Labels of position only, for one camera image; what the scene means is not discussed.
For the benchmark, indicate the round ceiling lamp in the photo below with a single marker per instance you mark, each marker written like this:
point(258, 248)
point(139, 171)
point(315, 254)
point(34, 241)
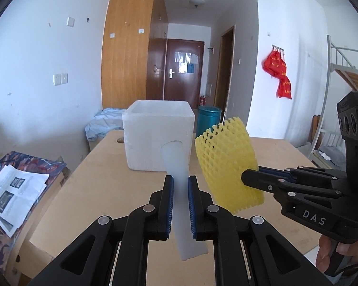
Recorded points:
point(197, 1)

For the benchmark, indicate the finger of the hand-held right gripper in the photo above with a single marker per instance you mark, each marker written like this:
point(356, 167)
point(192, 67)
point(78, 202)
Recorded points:
point(258, 178)
point(270, 171)

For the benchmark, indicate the wooden wardrobe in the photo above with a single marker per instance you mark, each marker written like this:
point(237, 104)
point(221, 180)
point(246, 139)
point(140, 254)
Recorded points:
point(122, 65)

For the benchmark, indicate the dark brown door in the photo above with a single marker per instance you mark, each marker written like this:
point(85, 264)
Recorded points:
point(179, 89)

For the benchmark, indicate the wooden doorway frame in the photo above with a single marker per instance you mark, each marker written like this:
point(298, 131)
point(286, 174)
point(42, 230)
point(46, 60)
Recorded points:
point(232, 65)

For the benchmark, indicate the red fire extinguisher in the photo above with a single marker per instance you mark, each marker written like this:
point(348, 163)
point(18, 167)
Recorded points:
point(202, 101)

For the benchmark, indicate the blue paper notice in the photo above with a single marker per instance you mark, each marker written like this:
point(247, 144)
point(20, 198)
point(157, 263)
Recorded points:
point(191, 68)

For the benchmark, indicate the dark printed cloth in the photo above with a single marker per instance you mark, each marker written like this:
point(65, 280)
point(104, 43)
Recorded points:
point(38, 161)

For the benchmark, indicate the white foam strip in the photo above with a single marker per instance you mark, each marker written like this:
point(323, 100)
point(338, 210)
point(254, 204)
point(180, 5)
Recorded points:
point(179, 184)

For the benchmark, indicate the printed paper leaflet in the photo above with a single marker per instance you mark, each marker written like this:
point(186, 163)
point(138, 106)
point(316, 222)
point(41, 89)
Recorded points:
point(15, 181)
point(9, 226)

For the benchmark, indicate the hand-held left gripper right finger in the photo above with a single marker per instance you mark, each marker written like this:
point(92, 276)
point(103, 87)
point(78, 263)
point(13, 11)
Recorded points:
point(192, 207)

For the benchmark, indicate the white bedding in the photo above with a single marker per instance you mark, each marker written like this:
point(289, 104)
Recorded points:
point(331, 155)

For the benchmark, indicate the light blue sheet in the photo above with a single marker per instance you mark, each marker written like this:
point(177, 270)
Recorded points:
point(101, 122)

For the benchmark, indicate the white foam box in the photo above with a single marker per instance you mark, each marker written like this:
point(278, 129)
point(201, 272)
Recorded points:
point(143, 143)

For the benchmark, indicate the metal wall hook rack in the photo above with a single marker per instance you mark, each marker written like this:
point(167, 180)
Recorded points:
point(278, 47)

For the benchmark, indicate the white metal bunk bed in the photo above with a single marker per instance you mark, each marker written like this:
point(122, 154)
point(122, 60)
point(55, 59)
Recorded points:
point(328, 59)

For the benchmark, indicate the white wall switch plate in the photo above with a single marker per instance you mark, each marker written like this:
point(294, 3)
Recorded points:
point(70, 22)

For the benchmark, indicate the teal cylindrical container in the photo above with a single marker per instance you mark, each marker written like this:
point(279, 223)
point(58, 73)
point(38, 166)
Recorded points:
point(207, 119)

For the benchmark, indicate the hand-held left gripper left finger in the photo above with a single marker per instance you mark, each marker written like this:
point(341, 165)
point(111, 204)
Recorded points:
point(168, 207)

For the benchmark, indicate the white wall socket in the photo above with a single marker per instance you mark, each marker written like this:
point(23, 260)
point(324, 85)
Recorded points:
point(57, 79)

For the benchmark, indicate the yellow foam net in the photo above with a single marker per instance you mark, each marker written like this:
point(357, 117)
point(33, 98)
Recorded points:
point(223, 161)

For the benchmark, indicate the red bag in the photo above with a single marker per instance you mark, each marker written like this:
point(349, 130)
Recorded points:
point(273, 64)
point(285, 89)

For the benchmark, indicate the person's right hand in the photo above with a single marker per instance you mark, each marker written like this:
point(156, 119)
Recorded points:
point(323, 253)

